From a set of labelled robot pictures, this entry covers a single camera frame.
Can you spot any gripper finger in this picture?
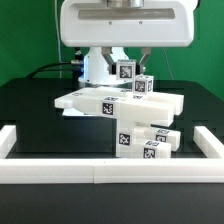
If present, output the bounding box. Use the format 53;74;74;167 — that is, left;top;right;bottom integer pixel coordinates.
137;47;151;74
101;47;116;75

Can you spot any white thin cable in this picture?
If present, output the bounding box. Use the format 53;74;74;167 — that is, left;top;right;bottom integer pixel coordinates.
54;0;64;80

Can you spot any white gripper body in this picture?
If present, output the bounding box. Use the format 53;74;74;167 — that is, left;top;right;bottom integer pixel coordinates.
60;0;195;47

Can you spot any white chair seat block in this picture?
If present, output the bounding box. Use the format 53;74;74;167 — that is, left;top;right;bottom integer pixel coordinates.
115;118;158;158

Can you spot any white chair back frame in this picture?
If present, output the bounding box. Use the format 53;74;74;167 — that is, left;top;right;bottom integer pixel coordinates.
54;86;184;127

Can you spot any black cable bundle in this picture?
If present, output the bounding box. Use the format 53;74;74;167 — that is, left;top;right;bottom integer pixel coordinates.
26;46;85;80

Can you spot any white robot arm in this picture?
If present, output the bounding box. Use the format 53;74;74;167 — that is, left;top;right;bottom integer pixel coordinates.
60;0;198;85

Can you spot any white marker sheet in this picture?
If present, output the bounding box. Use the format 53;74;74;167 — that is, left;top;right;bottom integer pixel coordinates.
62;108;84;117

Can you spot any white U-shaped border fence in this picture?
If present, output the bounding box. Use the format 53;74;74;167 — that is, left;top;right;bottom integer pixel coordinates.
0;125;224;184

